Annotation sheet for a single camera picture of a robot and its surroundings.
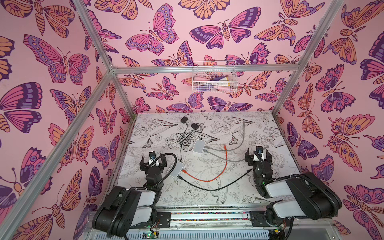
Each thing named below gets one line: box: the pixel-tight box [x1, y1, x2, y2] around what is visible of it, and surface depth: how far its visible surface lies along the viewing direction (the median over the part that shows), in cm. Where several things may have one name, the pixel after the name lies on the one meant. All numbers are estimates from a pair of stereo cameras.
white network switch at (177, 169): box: [169, 160, 185, 178], surface depth 89 cm
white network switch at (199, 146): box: [192, 139, 206, 154], surface depth 102 cm
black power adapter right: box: [191, 122, 199, 131], surface depth 114 cm
